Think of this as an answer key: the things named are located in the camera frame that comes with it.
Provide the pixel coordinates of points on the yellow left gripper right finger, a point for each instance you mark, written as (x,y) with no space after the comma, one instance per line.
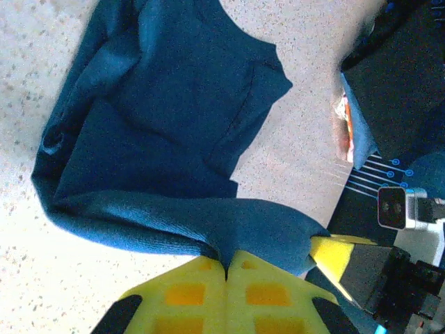
(267,295)

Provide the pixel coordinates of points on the folded grey-blue t-shirt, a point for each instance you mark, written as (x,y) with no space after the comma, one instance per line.
(361,132)

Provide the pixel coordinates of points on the black draped cloth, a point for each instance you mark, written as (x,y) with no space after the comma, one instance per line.
(400,87)

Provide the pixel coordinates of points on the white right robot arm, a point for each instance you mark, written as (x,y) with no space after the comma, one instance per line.
(424,243)

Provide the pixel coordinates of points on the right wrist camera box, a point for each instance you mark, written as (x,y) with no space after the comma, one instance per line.
(393,208)

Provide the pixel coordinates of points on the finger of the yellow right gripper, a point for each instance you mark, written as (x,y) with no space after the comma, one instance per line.
(333,254)
(347,306)

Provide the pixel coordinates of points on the dark blue jeans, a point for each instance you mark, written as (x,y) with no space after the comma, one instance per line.
(167,121)

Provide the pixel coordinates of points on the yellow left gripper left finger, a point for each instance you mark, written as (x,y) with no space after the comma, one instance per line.
(184,295)

